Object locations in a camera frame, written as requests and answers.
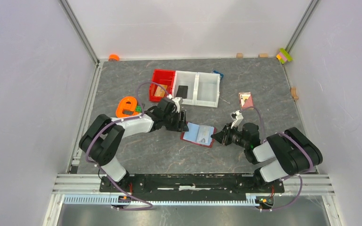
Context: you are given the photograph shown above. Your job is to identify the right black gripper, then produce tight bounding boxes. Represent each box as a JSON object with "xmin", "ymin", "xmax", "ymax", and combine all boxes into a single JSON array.
[{"xmin": 210, "ymin": 122, "xmax": 248, "ymax": 149}]

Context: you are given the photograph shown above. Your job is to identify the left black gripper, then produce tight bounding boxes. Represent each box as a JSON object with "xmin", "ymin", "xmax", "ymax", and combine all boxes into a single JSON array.
[{"xmin": 163, "ymin": 110, "xmax": 189, "ymax": 132}]

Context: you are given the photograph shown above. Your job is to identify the red card holder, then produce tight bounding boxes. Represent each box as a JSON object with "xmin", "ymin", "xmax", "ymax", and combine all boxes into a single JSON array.
[{"xmin": 181, "ymin": 122, "xmax": 216, "ymax": 147}]

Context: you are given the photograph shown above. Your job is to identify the black credit card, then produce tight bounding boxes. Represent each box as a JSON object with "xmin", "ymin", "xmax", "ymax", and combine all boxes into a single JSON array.
[{"xmin": 176, "ymin": 85, "xmax": 189, "ymax": 99}]

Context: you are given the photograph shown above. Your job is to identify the gold striped credit card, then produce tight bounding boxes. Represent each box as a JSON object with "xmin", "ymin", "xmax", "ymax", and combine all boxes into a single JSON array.
[{"xmin": 154, "ymin": 85, "xmax": 167, "ymax": 97}]

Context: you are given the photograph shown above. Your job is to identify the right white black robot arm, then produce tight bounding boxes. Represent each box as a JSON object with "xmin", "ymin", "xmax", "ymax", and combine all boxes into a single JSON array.
[{"xmin": 211, "ymin": 123, "xmax": 323, "ymax": 192}]

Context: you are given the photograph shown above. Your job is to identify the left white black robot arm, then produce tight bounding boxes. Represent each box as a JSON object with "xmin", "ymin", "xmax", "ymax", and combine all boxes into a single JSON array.
[{"xmin": 79, "ymin": 96, "xmax": 189, "ymax": 192}]

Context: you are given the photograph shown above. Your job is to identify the white two-compartment bin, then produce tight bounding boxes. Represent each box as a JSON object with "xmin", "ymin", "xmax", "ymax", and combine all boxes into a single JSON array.
[{"xmin": 173, "ymin": 71, "xmax": 221, "ymax": 108}]

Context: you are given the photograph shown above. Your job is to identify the green toy brick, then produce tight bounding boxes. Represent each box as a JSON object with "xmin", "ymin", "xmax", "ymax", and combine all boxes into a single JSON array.
[{"xmin": 135, "ymin": 105, "xmax": 143, "ymax": 113}]

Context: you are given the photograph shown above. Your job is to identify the red plastic bin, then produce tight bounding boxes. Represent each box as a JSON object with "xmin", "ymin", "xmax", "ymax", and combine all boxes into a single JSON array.
[{"xmin": 149, "ymin": 69, "xmax": 176, "ymax": 102}]

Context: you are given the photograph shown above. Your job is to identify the blue object behind bin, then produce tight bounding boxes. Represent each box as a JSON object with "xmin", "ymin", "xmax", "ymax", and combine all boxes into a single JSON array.
[{"xmin": 212, "ymin": 70, "xmax": 224, "ymax": 80}]

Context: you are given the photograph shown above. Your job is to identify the orange letter e toy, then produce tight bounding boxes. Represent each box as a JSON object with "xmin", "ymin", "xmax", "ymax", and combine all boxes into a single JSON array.
[{"xmin": 115, "ymin": 96, "xmax": 139, "ymax": 118}]

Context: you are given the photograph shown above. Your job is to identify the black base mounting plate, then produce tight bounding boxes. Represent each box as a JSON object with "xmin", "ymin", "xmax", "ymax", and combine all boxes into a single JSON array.
[{"xmin": 99, "ymin": 173, "xmax": 285, "ymax": 202}]

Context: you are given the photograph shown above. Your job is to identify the wooden arch block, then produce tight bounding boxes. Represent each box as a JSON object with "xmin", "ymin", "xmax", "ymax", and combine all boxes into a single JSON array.
[{"xmin": 290, "ymin": 87, "xmax": 299, "ymax": 101}]

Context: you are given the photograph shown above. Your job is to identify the orange tape roll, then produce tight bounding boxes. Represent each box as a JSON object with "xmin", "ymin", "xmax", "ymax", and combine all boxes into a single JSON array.
[{"xmin": 108, "ymin": 54, "xmax": 120, "ymax": 61}]

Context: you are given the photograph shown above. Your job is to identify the colourful stacked toy bricks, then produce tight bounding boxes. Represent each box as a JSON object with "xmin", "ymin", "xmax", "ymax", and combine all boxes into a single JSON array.
[{"xmin": 276, "ymin": 48, "xmax": 293, "ymax": 65}]

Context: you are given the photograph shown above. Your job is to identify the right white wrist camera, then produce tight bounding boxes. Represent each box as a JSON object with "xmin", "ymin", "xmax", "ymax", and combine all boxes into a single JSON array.
[{"xmin": 230, "ymin": 110, "xmax": 244, "ymax": 128}]

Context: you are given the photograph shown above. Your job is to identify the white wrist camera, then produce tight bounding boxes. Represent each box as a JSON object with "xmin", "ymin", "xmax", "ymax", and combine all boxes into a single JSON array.
[
  {"xmin": 167, "ymin": 95, "xmax": 183, "ymax": 113},
  {"xmin": 230, "ymin": 110, "xmax": 244, "ymax": 128}
]

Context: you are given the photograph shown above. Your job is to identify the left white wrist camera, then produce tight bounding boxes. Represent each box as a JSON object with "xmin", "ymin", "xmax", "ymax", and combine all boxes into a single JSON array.
[{"xmin": 167, "ymin": 95, "xmax": 183, "ymax": 113}]

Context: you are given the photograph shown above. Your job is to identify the aluminium frame rail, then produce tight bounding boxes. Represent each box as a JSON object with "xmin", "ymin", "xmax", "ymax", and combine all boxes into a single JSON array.
[{"xmin": 53, "ymin": 173, "xmax": 335, "ymax": 206}]

